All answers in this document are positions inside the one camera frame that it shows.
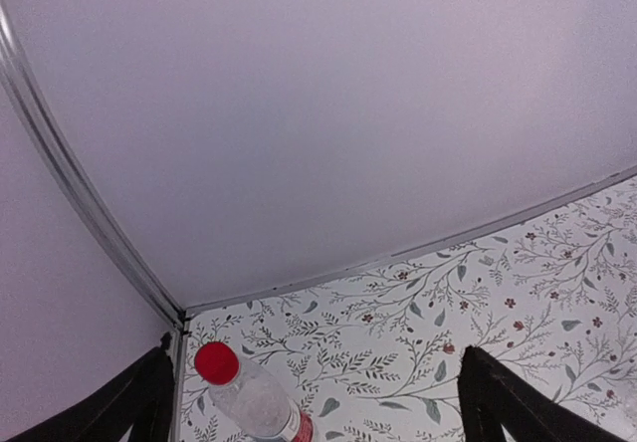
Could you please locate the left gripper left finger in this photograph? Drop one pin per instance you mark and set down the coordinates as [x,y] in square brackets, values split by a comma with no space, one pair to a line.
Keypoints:
[137,404]

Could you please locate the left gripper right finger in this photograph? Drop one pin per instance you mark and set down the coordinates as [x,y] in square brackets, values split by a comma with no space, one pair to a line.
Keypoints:
[495,401]

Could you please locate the left aluminium corner post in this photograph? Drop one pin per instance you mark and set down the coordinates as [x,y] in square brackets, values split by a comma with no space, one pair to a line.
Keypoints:
[34,113]

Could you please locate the floral patterned table mat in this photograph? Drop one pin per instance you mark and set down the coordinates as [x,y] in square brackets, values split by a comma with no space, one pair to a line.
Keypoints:
[375,356]

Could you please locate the red-capped clear bottle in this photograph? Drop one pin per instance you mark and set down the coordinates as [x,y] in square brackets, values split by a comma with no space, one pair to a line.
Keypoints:
[251,397]

